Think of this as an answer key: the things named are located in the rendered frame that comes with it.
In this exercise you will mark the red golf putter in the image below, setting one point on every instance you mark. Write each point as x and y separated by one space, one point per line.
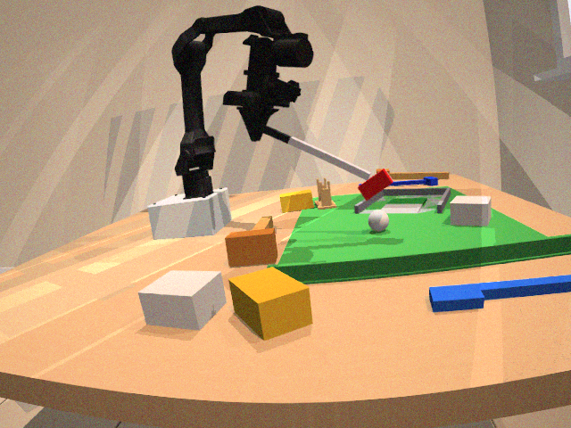
371 187

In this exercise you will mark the white golf ball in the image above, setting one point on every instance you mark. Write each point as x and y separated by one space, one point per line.
378 220

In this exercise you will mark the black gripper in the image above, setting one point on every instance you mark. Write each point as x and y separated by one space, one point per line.
257 108

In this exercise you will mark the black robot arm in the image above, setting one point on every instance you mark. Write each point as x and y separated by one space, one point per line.
286 50

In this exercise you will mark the green flat mat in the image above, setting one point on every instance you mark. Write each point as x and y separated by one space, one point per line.
340 233

